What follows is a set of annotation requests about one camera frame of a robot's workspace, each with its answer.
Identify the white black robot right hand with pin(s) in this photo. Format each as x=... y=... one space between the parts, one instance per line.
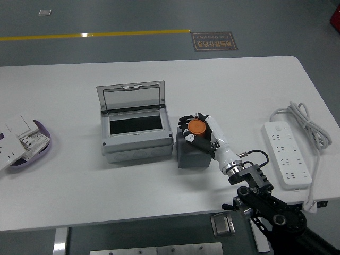
x=225 y=155

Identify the white table leg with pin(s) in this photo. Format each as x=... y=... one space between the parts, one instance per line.
x=59 y=241
x=261 y=245

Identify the white socket modules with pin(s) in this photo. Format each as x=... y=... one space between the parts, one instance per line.
x=34 y=140

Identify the small silver floor plate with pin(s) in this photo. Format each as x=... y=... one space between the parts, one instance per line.
x=44 y=12

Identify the flat steel plate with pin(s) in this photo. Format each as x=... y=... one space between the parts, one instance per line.
x=156 y=249

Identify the silver metal floor hatch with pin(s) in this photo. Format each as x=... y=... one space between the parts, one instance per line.
x=222 y=224

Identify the small black table bracket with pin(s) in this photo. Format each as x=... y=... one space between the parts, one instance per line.
x=322 y=204

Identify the grey cube with round hole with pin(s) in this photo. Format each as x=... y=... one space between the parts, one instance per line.
x=191 y=159

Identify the white power strip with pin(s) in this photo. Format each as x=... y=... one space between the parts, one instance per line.
x=287 y=159

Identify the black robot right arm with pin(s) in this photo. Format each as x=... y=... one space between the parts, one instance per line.
x=265 y=207

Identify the purple oval tray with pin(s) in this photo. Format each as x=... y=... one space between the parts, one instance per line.
x=47 y=144

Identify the large white socket panel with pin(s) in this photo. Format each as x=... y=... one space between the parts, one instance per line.
x=8 y=151

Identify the orange cylinder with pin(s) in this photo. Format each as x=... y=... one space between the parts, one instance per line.
x=196 y=127

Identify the white switch panel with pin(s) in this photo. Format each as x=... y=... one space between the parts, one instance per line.
x=18 y=123

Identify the grey electrical box clear lid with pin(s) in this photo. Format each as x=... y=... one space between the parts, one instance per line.
x=132 y=148

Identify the red object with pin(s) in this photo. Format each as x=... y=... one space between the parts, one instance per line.
x=335 y=17

